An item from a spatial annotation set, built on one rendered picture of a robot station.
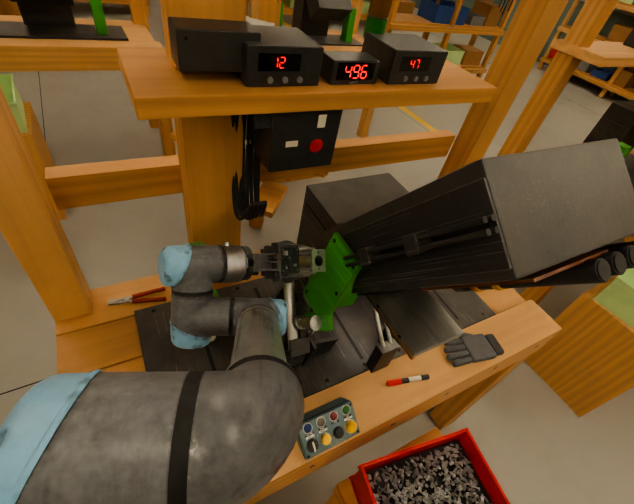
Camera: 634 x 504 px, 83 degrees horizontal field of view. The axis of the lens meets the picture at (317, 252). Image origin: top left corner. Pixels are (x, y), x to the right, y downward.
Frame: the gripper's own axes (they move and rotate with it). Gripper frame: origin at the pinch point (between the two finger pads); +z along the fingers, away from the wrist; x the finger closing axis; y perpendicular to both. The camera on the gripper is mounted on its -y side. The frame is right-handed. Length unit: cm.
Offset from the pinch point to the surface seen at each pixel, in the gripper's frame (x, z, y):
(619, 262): -2, 21, 54
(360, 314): -17.7, 28.7, -13.8
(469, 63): 328, 525, -244
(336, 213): 12.4, 9.6, -1.6
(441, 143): 43, 68, -7
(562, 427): -96, 173, -9
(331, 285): -6.0, 2.5, 3.9
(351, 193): 19.0, 18.2, -4.7
